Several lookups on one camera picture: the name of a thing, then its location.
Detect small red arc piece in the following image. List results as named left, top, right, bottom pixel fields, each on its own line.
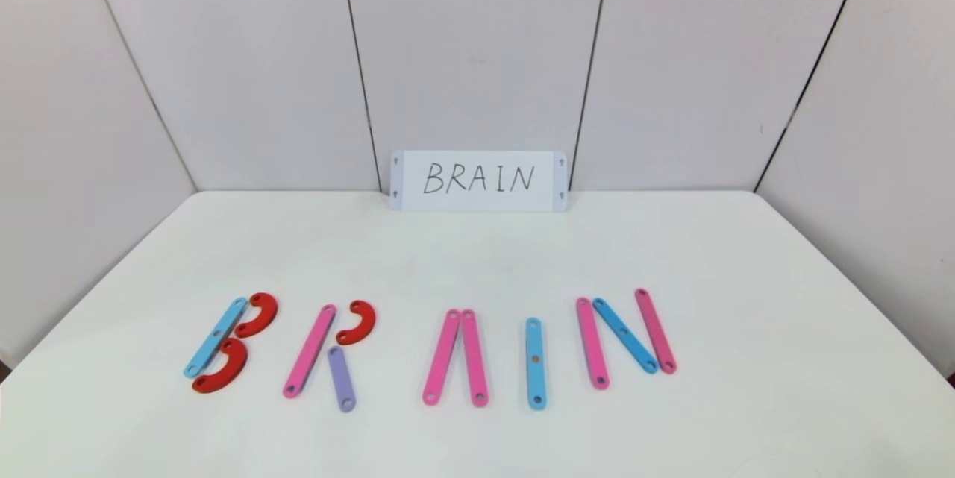
left=335, top=300, right=377, bottom=346

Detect short pink bar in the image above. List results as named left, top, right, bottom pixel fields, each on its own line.
left=575, top=298, right=611, bottom=391

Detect short blue bar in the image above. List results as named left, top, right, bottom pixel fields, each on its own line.
left=592, top=298, right=660, bottom=374

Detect long pink bar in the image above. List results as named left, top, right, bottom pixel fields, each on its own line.
left=282, top=304, right=337, bottom=399
left=460, top=309, right=490, bottom=409
left=422, top=309, right=461, bottom=407
left=634, top=288, right=678, bottom=375

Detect short purple bar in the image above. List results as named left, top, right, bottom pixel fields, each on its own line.
left=328, top=345, right=357, bottom=413

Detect white BRAIN sign card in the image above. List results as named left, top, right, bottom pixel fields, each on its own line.
left=389, top=151, right=569, bottom=212

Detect long blue bar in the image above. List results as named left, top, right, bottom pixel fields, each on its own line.
left=183, top=297, right=248, bottom=379
left=525, top=317, right=548, bottom=411

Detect large red arc piece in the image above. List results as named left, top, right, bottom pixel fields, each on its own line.
left=192, top=337, right=248, bottom=394
left=234, top=292, right=279, bottom=339

